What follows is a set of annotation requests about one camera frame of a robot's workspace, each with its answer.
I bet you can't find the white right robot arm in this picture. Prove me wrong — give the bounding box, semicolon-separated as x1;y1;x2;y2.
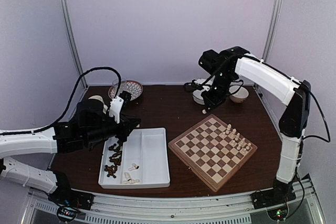
198;46;311;204

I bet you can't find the patterned brown plate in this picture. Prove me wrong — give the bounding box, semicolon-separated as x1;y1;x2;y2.
108;80;143;101

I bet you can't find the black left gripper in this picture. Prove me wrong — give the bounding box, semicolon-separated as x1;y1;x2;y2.
83;113;140;144

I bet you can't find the white plastic tray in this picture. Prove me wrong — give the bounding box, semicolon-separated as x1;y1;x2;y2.
98;127;170;189

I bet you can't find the wooden chess board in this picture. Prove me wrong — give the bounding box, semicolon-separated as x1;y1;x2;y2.
168;114;257;192

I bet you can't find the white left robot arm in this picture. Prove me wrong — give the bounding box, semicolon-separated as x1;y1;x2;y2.
1;98;141;205

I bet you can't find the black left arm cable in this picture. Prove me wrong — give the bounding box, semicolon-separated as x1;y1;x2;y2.
0;67;123;135

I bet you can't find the cream ceramic mug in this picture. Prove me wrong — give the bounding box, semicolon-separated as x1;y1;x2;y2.
89;95;108;113

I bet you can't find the dark chess pieces pile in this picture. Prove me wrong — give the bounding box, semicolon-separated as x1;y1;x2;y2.
104;140;123;178

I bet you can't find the left aluminium frame post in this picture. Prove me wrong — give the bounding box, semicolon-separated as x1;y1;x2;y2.
60;0;83;75

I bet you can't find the aluminium frame post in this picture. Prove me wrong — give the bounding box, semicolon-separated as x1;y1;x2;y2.
60;0;83;75
261;0;283;62

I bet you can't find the white scalloped bowl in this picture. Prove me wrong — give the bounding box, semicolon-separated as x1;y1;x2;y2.
193;81;212;105

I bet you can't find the cream round bowl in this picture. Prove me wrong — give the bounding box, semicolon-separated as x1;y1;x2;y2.
229;86;249;103

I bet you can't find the right aluminium frame post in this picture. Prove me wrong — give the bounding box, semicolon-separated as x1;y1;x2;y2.
261;0;283;62

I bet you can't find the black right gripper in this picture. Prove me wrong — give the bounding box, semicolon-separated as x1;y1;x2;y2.
202;69;235;112

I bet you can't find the light chess pieces pile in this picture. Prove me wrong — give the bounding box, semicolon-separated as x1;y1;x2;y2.
122;163;140;184

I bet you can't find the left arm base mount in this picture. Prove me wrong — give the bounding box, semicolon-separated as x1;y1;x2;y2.
48;190;94;210

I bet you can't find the clear drinking glass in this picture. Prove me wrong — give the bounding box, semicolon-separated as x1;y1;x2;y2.
111;78;127;97

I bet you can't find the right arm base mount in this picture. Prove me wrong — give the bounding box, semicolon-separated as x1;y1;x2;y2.
251;189;296;210

